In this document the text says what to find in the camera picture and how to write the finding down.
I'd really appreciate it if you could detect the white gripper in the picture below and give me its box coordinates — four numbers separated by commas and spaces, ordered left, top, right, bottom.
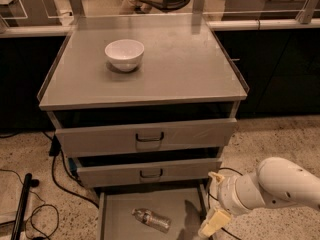
198, 171, 264, 238

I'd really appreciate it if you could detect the clear plastic water bottle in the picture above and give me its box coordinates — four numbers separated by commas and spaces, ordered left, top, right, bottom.
132, 208, 171, 233

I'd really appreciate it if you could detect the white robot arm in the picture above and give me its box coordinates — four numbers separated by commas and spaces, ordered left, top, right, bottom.
198, 157, 320, 238

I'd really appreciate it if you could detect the bottom grey drawer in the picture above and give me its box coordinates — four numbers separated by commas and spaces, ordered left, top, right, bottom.
97, 181, 212, 240

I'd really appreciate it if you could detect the grey drawer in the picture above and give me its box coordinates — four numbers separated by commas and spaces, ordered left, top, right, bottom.
97, 181, 212, 240
77, 158, 222, 188
56, 118, 237, 157

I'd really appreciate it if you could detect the middle grey drawer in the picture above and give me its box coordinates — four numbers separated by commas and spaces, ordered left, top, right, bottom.
77, 158, 222, 188

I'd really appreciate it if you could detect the grey drawer cabinet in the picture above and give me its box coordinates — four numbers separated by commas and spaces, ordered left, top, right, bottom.
38, 14, 248, 176

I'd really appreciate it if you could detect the top grey drawer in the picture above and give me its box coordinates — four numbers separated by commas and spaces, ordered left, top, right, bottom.
56, 118, 237, 157

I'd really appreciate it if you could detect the white ceramic bowl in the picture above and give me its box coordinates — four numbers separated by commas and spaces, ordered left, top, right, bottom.
105, 39, 145, 72

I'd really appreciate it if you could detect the black pole on floor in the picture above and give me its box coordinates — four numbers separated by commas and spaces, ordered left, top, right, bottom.
10, 173, 34, 240

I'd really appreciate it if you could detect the black floor cable right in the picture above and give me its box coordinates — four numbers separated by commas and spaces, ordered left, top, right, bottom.
207, 167, 253, 240

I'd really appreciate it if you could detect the black floor cable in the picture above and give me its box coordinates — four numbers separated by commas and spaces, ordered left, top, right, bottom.
41, 130, 100, 209
207, 167, 253, 240

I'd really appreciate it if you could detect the black floor cable left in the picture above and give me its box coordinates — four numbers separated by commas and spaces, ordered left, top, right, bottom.
41, 130, 100, 209

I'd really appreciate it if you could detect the thin cable loop on floor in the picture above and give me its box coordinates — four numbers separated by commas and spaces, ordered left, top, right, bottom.
0, 168, 60, 240

